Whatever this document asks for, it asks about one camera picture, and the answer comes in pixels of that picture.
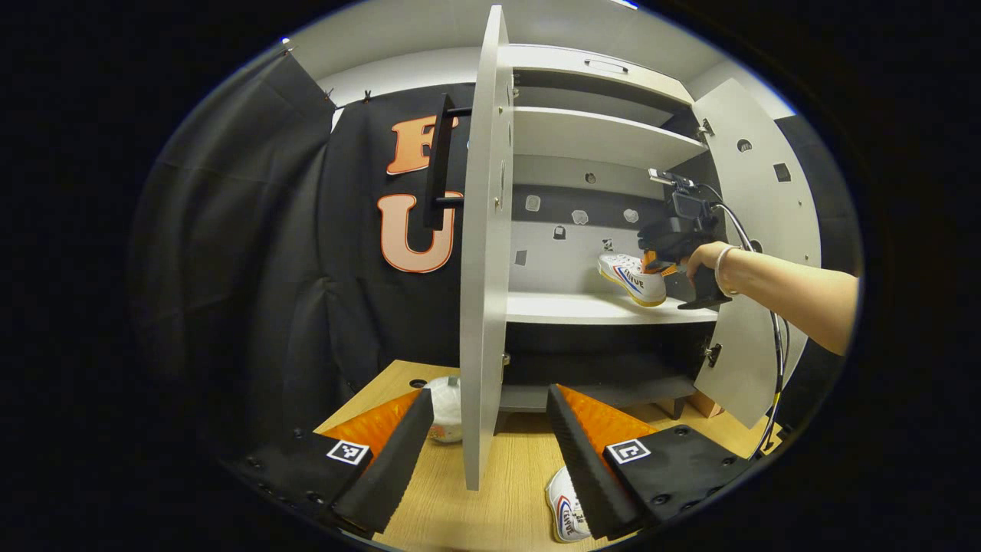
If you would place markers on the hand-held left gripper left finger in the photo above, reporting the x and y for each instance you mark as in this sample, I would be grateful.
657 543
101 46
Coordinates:
395 468

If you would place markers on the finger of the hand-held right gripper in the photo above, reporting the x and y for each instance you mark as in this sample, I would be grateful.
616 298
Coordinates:
653 265

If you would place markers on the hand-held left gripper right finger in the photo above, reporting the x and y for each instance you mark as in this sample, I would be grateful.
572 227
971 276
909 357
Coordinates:
579 468

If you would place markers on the white striped canvas shoe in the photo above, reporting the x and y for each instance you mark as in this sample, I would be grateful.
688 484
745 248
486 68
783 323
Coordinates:
563 506
632 280

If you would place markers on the white shoe cabinet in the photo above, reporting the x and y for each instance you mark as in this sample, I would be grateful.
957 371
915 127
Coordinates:
598 307

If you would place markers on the white shoe cabinet door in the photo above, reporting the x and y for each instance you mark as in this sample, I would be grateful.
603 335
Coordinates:
766 199
483 307

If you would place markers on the white round object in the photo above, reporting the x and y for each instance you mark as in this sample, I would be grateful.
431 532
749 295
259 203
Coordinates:
444 406

